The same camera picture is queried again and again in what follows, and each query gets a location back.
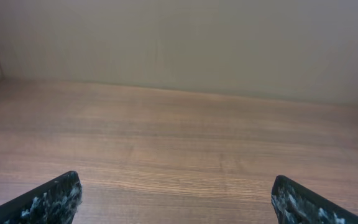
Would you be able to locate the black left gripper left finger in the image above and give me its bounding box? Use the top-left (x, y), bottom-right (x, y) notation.
top-left (0, 170), bottom-right (82, 224)

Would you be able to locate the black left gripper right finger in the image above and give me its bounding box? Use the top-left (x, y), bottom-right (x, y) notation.
top-left (271, 175), bottom-right (358, 224)

